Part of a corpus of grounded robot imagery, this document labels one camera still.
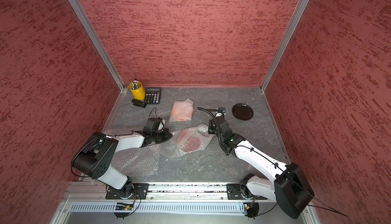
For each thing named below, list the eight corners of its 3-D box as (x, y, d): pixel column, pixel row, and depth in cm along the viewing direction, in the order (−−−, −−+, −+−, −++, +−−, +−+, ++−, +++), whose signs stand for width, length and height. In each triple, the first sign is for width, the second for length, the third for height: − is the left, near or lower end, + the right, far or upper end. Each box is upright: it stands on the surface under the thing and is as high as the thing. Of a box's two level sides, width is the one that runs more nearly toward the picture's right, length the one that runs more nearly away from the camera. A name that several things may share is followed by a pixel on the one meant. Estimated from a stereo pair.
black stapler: (132, 105, 112) (130, 102, 109) (134, 102, 114) (132, 98, 111) (145, 108, 110) (143, 104, 107) (147, 104, 112) (145, 101, 109)
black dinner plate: (233, 120, 104) (234, 117, 101) (230, 106, 112) (231, 103, 109) (253, 120, 104) (255, 117, 101) (250, 106, 112) (251, 103, 109)
